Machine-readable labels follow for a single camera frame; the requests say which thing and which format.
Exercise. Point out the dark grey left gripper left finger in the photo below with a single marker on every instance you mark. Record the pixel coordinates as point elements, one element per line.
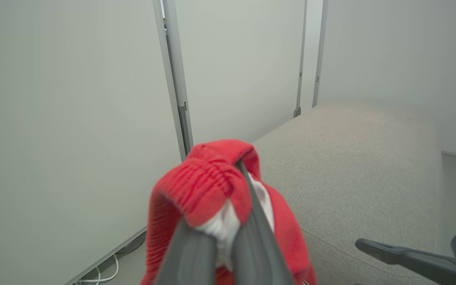
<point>190,257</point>

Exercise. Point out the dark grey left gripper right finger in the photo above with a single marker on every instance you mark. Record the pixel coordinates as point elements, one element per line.
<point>257,249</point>

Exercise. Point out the grey metal partition post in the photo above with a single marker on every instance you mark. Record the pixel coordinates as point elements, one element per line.
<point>320,51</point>
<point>301,59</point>
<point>174,79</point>

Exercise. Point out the grey fabric sofa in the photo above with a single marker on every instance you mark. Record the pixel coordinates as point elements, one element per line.
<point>354,178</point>

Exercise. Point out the red and white garment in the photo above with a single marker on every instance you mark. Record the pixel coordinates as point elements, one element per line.
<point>200,186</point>

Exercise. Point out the grey metal floor rail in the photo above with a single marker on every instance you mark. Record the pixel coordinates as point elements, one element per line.
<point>105,255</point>

